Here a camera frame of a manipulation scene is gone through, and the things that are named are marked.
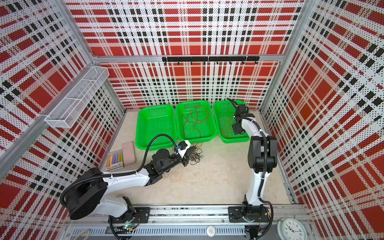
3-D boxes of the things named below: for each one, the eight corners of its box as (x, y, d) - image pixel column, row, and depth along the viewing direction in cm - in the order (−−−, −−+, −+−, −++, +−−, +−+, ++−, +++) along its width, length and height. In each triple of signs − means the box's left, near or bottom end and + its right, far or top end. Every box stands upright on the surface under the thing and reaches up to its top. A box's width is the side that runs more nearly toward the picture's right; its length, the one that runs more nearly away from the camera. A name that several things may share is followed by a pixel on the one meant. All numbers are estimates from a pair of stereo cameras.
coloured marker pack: (108, 173, 91) (105, 171, 89) (108, 155, 99) (106, 153, 97) (124, 167, 93) (122, 166, 91) (123, 150, 101) (121, 148, 99)
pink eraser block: (125, 165, 93) (123, 163, 91) (124, 145, 103) (122, 142, 101) (135, 161, 95) (134, 159, 93) (133, 142, 105) (132, 139, 102)
